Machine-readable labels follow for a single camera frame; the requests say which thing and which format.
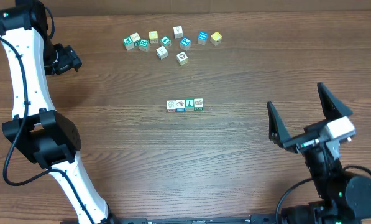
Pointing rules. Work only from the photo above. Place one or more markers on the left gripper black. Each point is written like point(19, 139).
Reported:
point(69, 60)

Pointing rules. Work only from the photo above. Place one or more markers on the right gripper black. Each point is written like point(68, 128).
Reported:
point(280, 136)

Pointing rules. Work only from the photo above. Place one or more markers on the green B wooden block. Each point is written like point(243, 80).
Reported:
point(198, 104)

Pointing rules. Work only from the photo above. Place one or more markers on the red letter wooden block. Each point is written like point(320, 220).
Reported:
point(171, 106)

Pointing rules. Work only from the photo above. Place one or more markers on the green L wooden block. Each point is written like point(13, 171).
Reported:
point(190, 106)

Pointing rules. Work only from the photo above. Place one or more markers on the blue edged squirrel block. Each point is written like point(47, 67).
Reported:
point(180, 105)

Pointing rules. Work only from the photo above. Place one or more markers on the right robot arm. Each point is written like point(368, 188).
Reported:
point(345, 197)

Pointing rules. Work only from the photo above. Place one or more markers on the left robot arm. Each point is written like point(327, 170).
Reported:
point(43, 135)

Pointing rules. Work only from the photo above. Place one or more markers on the cardboard backdrop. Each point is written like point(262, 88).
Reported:
point(118, 7)

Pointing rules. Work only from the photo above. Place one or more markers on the green J wooden block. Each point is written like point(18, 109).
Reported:
point(128, 43)

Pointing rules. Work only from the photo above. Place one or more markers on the plain wood green-side block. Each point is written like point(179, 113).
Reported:
point(135, 37)

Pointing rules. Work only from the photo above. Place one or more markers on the green R wooden block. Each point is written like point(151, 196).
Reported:
point(144, 45)

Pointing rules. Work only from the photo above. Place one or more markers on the yellow top left block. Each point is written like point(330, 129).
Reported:
point(153, 37)

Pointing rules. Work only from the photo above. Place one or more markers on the blue edged plain block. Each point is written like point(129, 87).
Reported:
point(162, 52)

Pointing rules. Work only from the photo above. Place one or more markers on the green 4 wooden block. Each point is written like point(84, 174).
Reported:
point(166, 42)

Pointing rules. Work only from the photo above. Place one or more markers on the plain white top block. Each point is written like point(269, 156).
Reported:
point(178, 32)

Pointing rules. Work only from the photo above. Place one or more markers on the yellow edged animal block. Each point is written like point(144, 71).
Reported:
point(182, 58)

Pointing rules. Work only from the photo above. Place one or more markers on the blue P wooden block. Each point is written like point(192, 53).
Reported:
point(185, 43)

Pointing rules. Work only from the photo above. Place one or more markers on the yellow top right block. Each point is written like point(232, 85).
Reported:
point(216, 38)

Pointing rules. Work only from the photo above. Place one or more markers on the blue top wooden block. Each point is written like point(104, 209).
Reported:
point(202, 38)

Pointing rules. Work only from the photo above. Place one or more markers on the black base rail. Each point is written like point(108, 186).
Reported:
point(252, 219)

